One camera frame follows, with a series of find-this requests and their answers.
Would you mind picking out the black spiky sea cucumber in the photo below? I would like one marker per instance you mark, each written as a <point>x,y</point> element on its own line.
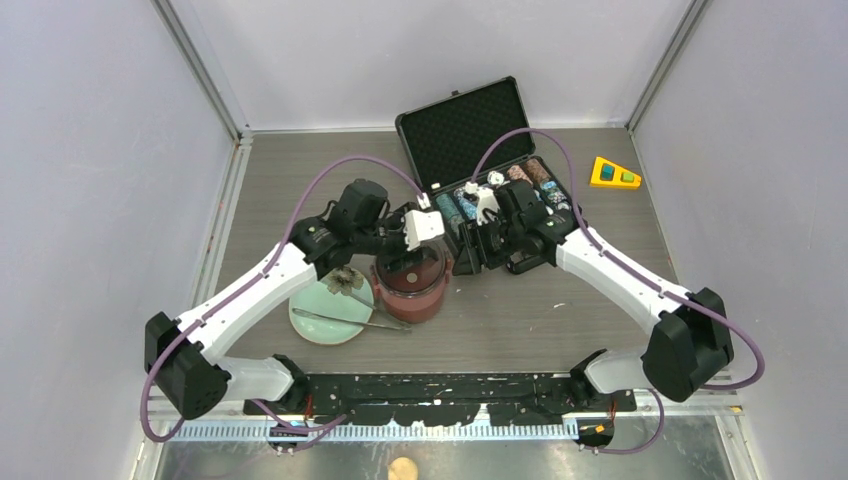
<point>344,280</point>

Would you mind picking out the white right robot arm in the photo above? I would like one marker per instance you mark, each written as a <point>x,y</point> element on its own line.
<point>687,345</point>

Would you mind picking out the black poker chip case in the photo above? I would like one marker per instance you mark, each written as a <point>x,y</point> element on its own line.
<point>473,154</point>

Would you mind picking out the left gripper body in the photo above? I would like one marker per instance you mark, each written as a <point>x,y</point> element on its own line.
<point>390,243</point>

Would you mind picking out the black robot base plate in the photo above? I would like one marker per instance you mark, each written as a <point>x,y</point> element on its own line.
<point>508,399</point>

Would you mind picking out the red steel-lined lunch box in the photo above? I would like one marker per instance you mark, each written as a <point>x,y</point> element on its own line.
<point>413,310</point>

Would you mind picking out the light green ceramic plate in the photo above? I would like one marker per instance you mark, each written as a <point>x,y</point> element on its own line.
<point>326,319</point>

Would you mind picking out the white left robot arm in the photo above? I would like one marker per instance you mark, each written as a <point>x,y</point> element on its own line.
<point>187,358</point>

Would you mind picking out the red lunch box lid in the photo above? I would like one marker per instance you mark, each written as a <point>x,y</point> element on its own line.
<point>413,280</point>

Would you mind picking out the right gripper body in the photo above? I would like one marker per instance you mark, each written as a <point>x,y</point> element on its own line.
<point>500,240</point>

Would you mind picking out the red lunch box with food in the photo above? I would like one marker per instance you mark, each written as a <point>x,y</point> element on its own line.
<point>439,291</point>

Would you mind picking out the yellow triangular toy block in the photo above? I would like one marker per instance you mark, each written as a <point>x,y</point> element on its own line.
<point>607,174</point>

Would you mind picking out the round beige object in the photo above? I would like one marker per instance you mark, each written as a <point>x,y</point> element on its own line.
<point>403,468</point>

